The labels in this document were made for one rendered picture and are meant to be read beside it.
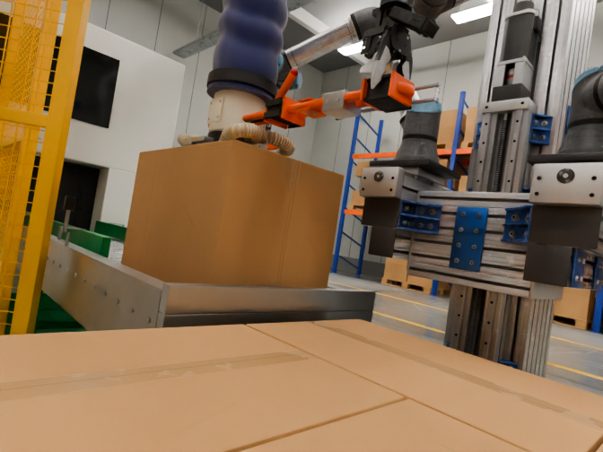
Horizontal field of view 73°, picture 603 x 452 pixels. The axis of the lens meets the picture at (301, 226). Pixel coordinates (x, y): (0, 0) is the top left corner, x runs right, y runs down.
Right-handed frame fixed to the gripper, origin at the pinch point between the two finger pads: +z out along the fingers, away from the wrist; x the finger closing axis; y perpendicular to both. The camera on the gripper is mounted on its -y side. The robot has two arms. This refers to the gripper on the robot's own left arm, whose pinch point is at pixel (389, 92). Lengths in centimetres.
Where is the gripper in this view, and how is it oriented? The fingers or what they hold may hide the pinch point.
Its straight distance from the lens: 93.8
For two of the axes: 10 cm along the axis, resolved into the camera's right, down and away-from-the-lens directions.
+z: -1.6, 9.9, -0.3
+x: -7.4, -1.4, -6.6
